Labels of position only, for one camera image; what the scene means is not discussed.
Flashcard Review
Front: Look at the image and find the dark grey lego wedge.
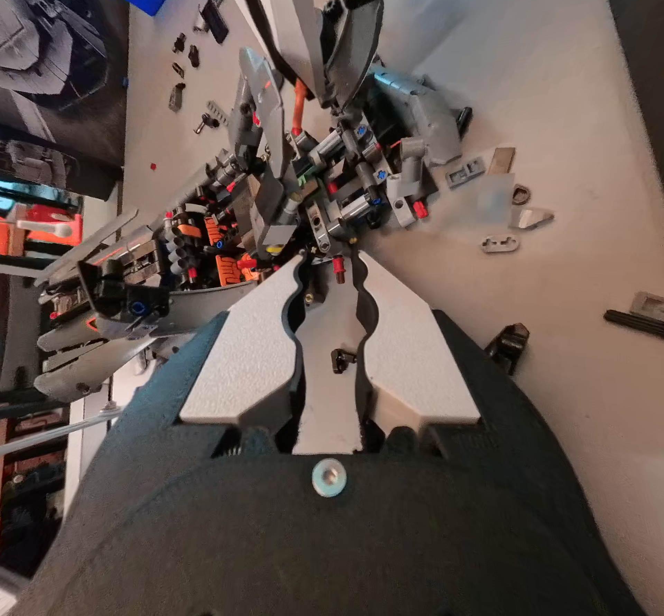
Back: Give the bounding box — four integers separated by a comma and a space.
511, 207, 555, 230

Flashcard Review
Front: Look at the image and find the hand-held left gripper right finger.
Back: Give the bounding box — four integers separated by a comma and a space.
357, 252, 482, 434

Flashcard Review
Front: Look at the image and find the black curved lego piece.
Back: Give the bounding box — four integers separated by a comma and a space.
485, 323, 531, 376

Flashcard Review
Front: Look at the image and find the orange plastic crate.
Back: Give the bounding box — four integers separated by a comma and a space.
0, 203, 85, 260

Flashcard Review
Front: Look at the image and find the black lego plate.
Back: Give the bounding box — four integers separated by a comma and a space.
200, 0, 229, 45

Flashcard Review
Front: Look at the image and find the black lego set box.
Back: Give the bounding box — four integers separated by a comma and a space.
0, 0, 130, 201

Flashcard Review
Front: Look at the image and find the grey oval lego liftarm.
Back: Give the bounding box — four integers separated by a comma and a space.
481, 234, 522, 255

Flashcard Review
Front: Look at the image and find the dark flat lego tile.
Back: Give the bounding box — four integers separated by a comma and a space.
488, 147, 517, 176

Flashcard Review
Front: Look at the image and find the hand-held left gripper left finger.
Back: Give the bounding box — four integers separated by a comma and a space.
179, 254, 308, 427

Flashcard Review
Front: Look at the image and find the grey lego car model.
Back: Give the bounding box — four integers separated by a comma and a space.
34, 0, 474, 404

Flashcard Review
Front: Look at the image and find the dark grey lego frame plate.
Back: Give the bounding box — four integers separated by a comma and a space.
446, 156, 487, 190

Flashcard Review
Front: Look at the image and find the dark blurred lego piece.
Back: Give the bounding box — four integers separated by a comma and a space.
604, 291, 664, 339

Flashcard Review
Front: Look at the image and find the orange lego axle piece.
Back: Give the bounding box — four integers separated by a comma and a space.
292, 80, 310, 131

